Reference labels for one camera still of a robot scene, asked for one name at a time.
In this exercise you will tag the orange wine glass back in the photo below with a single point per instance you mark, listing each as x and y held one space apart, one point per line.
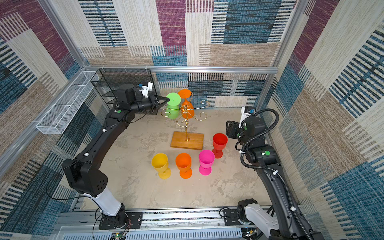
187 109

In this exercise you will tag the magenta wine glass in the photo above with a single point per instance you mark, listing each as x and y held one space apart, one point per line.
206 159

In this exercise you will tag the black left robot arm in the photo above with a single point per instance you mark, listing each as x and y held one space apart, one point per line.
83 172

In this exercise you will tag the black wire shelf rack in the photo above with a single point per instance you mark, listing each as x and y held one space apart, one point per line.
110 80

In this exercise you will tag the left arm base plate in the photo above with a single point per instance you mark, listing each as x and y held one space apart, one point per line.
130 220

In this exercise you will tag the orange wine glass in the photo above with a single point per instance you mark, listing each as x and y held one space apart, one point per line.
183 162
187 109

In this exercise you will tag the green wine glass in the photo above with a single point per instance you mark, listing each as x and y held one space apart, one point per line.
173 106

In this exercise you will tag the white wire mesh basket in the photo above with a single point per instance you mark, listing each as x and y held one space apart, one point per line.
59 116

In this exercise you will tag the gold wire wine glass rack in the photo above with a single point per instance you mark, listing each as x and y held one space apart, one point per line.
185 140

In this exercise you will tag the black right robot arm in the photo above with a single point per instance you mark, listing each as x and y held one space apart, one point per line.
289 222

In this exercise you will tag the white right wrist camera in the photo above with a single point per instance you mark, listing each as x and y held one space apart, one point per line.
246 112

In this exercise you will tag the aluminium front rail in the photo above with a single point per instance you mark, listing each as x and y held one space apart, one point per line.
159 224

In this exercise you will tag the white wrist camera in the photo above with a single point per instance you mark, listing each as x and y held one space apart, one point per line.
145 89
246 112

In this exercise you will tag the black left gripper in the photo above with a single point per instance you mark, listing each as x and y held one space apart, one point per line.
153 100

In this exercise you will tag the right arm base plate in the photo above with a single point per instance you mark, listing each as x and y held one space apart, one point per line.
231 217

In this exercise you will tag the red wine glass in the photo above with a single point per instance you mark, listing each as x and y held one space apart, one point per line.
219 143

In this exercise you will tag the yellow wine glass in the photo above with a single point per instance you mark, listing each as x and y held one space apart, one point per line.
161 165

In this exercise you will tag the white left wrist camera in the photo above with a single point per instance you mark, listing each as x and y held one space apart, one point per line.
145 89

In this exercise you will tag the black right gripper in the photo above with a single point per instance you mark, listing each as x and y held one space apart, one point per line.
231 129

